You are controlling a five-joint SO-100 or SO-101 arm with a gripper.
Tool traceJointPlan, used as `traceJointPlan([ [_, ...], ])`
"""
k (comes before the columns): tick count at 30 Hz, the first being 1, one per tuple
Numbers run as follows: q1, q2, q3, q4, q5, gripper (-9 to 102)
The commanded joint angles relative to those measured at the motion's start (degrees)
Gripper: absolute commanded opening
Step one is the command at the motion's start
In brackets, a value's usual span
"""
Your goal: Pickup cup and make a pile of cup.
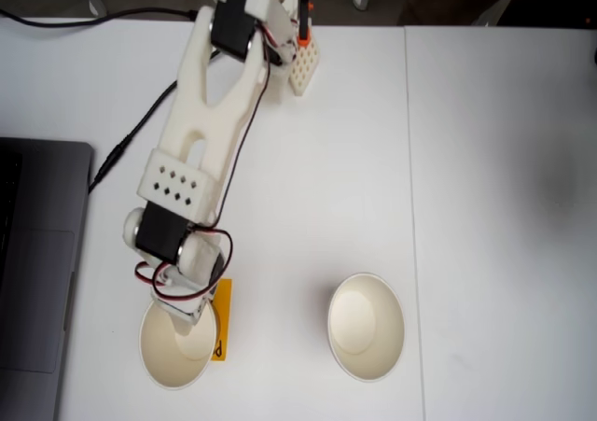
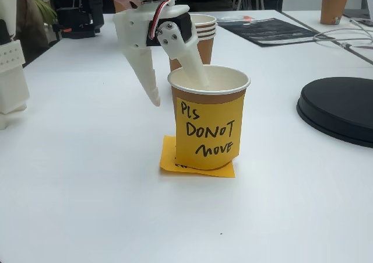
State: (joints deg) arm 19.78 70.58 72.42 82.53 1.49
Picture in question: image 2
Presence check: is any green potted plant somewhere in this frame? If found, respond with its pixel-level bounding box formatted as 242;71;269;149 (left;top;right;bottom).
29;0;58;24

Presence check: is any black printed brochure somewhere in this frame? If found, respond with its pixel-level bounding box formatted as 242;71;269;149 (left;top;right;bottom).
217;17;336;47

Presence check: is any silver open laptop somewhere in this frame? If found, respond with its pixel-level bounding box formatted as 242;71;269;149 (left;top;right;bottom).
342;0;373;20

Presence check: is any brown paper cup with note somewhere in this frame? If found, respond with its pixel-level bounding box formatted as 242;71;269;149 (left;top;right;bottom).
167;65;251;170

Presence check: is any black round disc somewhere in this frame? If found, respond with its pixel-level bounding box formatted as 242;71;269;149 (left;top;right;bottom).
296;76;373;149

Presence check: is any clear packet with orange tag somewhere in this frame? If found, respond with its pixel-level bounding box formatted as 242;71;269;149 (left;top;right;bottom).
217;14;253;23

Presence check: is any yellow handwritten sticky note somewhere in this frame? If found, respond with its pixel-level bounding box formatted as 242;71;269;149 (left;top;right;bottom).
175;96;245;162
159;135;236;178

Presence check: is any white cable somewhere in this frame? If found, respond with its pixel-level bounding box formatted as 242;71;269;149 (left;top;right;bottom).
313;19;373;47

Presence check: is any brown paper cup with logo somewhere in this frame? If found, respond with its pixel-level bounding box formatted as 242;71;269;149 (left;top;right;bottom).
319;0;350;26

